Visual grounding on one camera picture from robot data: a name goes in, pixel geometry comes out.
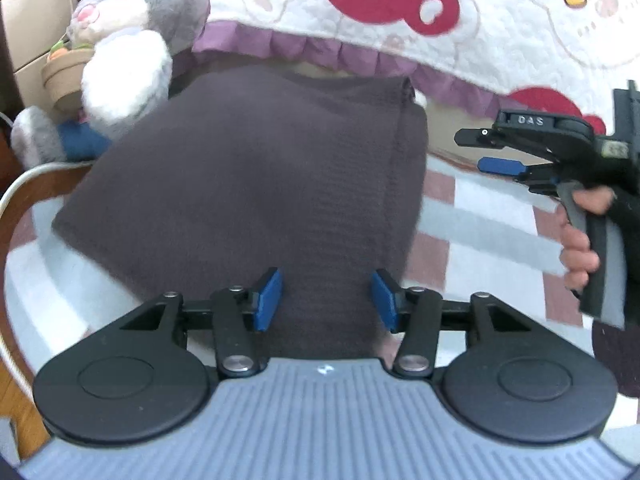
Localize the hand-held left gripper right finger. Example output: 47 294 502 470
370 268 533 380

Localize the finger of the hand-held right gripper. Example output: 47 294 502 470
454 127 503 150
477 156 533 180

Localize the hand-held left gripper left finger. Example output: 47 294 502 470
119 267 285 380

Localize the dark brown knit sweater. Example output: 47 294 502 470
51 64 430 362

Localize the person's right hand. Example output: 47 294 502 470
555 184 640 297

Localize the checked pink grey bed mat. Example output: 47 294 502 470
0 157 640 411

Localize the cartoon printed quilt purple frill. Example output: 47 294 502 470
192 0 640 136

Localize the grey plush rabbit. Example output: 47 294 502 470
10 0 187 171

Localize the beige drawer cabinet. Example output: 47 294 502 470
0 0 97 111

